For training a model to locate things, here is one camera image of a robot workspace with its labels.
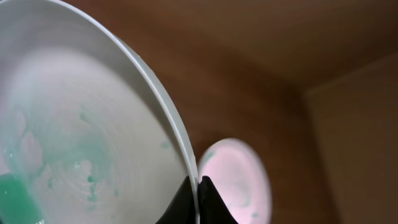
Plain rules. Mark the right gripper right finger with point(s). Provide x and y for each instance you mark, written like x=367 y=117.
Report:
x=212 y=207

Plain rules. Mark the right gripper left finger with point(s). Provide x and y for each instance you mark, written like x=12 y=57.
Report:
x=181 y=210

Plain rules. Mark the white plate stained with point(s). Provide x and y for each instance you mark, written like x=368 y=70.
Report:
x=240 y=178
x=85 y=123

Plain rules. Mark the green yellow sponge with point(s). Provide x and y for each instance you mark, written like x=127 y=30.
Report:
x=17 y=204

